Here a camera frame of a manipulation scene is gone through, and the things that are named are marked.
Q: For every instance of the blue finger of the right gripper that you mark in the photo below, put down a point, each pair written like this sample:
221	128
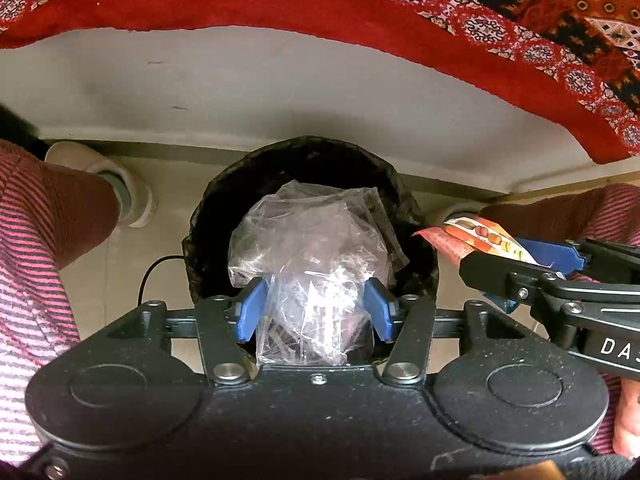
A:
563	258

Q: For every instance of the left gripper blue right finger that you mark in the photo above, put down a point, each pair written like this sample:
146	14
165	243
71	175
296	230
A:
383	309

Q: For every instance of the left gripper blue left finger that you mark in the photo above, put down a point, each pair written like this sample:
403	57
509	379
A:
249	308

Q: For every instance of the clear plastic bag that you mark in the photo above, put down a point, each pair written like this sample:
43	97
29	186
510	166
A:
316	247

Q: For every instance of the orange snack wrapper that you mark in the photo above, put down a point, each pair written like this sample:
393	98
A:
459	237

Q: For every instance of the person right hand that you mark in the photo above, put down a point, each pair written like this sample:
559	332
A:
626	440

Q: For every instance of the white slipper left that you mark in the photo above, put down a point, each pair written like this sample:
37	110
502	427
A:
137	201

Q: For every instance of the black trash bin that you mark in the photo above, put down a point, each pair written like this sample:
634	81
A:
313	160

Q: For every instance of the left leg striped pants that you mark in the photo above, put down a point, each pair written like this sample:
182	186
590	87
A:
50	216

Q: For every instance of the red patterned tablecloth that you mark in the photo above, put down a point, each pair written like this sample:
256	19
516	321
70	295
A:
574	62

